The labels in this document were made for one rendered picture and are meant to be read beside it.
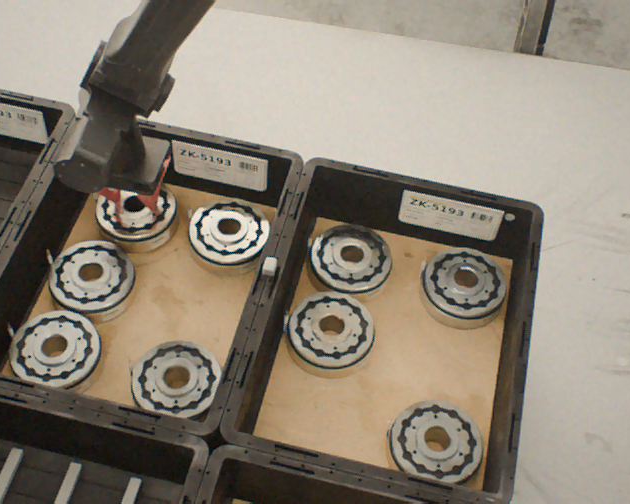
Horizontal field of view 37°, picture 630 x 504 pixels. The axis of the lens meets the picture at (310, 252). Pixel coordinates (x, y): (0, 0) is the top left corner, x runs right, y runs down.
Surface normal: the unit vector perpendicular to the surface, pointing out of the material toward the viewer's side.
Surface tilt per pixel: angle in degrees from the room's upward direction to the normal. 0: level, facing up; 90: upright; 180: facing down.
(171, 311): 0
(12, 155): 0
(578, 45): 0
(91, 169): 94
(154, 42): 110
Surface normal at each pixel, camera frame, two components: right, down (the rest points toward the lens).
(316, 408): 0.05, -0.59
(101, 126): 0.45, -0.33
